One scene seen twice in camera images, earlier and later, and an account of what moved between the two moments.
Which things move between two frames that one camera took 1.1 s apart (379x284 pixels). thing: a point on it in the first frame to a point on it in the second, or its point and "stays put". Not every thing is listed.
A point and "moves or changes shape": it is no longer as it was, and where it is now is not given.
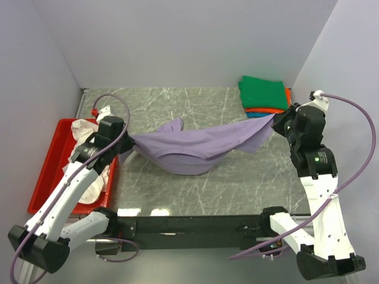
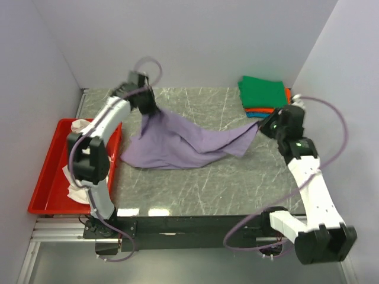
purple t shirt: [173, 150] moves or changes shape
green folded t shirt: [259, 93] stays put
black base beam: [188, 232] stays put
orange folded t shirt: [273, 110] stays put
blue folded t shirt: [253, 115] stays put
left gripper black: [129, 144] to [154, 109]
